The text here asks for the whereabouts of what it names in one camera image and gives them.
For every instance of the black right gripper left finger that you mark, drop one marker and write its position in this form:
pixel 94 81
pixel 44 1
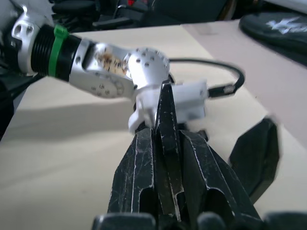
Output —
pixel 130 172

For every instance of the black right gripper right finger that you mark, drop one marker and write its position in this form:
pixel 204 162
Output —
pixel 208 175

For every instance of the black finger piece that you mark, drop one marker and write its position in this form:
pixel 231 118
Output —
pixel 168 134

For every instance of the black angular gripper body part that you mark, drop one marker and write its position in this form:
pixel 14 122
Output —
pixel 261 158

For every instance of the black bag with white print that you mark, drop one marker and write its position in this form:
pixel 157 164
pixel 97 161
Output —
pixel 275 28

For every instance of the dark background equipment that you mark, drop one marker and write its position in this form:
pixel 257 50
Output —
pixel 144 12

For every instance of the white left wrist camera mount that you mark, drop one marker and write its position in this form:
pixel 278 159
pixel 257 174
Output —
pixel 187 100

